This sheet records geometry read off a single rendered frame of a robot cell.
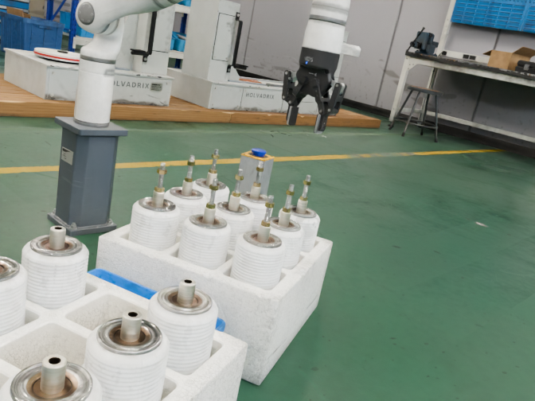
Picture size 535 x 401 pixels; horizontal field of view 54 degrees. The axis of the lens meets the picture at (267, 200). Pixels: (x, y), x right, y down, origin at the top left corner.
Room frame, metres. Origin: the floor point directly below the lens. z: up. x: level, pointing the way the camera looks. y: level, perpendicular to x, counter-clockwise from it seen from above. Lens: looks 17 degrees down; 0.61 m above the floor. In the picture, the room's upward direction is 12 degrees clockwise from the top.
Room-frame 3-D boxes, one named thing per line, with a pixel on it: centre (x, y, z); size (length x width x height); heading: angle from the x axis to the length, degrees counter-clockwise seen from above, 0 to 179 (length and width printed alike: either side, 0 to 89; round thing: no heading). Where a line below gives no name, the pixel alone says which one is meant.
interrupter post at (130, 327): (0.54, 0.13, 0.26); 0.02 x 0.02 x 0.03
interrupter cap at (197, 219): (0.98, 0.11, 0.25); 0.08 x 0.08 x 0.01
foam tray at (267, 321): (1.09, 0.07, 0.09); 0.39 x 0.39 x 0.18; 72
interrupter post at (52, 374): (0.44, 0.17, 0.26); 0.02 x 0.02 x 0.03
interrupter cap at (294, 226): (1.06, -0.04, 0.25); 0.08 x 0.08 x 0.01
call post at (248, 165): (1.39, 0.05, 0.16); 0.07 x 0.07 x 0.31; 72
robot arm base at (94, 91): (1.43, 0.52, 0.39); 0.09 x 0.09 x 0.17; 49
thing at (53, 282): (0.74, 0.30, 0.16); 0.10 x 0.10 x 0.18
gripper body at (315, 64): (1.06, -0.04, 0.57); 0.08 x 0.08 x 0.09
